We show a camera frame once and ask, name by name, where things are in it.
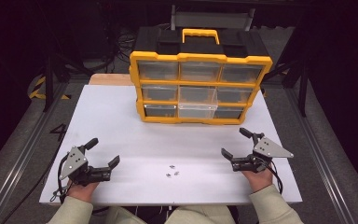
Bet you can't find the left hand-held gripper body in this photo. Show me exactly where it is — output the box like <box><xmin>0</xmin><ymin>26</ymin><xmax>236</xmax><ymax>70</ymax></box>
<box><xmin>59</xmin><ymin>146</ymin><xmax>112</xmax><ymax>187</ymax></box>

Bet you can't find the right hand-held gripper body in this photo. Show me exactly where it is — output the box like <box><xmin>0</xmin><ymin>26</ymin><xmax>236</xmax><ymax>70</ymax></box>
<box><xmin>231</xmin><ymin>132</ymin><xmax>295</xmax><ymax>174</ymax></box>

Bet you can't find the person's left hand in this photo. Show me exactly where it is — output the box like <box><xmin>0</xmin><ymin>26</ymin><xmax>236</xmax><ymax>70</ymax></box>
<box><xmin>66</xmin><ymin>182</ymin><xmax>101</xmax><ymax>203</ymax></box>

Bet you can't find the person's right hand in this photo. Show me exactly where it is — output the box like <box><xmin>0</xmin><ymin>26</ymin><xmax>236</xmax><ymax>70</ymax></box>
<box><xmin>241</xmin><ymin>169</ymin><xmax>274</xmax><ymax>193</ymax></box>

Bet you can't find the person's left leg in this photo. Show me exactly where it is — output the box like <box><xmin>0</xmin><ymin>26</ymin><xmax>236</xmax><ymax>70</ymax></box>
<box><xmin>104</xmin><ymin>205</ymin><xmax>147</xmax><ymax>224</ymax></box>

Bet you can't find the person's leg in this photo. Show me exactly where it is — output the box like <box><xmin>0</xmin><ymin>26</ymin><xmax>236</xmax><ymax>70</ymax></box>
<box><xmin>162</xmin><ymin>204</ymin><xmax>231</xmax><ymax>224</ymax></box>
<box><xmin>104</xmin><ymin>205</ymin><xmax>147</xmax><ymax>224</ymax></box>

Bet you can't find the clear plastic drawer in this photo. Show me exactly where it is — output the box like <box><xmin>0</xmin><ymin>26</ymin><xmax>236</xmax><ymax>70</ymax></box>
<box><xmin>177</xmin><ymin>85</ymin><xmax>219</xmax><ymax>119</ymax></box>

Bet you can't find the wooden board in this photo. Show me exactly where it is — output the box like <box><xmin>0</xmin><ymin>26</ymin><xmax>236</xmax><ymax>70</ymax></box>
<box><xmin>88</xmin><ymin>73</ymin><xmax>135</xmax><ymax>87</ymax></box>

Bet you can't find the person's right leg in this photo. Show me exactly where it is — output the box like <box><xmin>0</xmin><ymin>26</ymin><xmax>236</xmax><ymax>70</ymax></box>
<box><xmin>162</xmin><ymin>204</ymin><xmax>231</xmax><ymax>224</ymax></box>

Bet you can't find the black metal stand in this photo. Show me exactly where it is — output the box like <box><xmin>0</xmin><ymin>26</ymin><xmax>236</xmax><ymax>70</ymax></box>
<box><xmin>262</xmin><ymin>31</ymin><xmax>310</xmax><ymax>119</ymax></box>
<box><xmin>42</xmin><ymin>51</ymin><xmax>87</xmax><ymax>114</ymax></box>

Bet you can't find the yellow black floor tape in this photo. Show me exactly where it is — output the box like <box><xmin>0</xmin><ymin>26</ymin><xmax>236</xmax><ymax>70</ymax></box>
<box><xmin>27</xmin><ymin>76</ymin><xmax>72</xmax><ymax>101</ymax></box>

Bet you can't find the yellow black drawer organizer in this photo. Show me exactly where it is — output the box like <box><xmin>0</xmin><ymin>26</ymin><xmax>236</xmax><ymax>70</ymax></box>
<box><xmin>129</xmin><ymin>26</ymin><xmax>274</xmax><ymax>126</ymax></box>

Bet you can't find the set of clear organizer drawers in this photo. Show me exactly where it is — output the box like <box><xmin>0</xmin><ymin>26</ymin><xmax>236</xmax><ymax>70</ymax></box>
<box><xmin>136</xmin><ymin>60</ymin><xmax>265</xmax><ymax>119</ymax></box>

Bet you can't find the left hand-held gripper cable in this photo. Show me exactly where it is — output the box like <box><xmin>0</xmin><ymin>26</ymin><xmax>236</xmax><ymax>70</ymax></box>
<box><xmin>50</xmin><ymin>153</ymin><xmax>73</xmax><ymax>203</ymax></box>

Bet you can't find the hand-held gripper cable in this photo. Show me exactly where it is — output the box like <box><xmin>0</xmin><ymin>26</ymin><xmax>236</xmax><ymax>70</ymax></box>
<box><xmin>50</xmin><ymin>153</ymin><xmax>73</xmax><ymax>203</ymax></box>
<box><xmin>260</xmin><ymin>158</ymin><xmax>284</xmax><ymax>196</ymax></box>

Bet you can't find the right hand-held gripper cable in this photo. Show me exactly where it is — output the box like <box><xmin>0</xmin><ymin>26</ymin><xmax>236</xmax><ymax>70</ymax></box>
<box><xmin>260</xmin><ymin>158</ymin><xmax>284</xmax><ymax>196</ymax></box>

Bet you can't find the grey metal floor rail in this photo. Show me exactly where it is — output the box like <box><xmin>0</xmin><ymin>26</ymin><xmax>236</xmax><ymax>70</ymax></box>
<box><xmin>0</xmin><ymin>82</ymin><xmax>70</xmax><ymax>224</ymax></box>
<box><xmin>283</xmin><ymin>87</ymin><xmax>358</xmax><ymax>224</ymax></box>

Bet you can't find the bundle of black cables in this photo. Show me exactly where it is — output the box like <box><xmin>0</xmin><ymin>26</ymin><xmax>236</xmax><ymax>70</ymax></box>
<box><xmin>101</xmin><ymin>15</ymin><xmax>139</xmax><ymax>66</ymax></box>

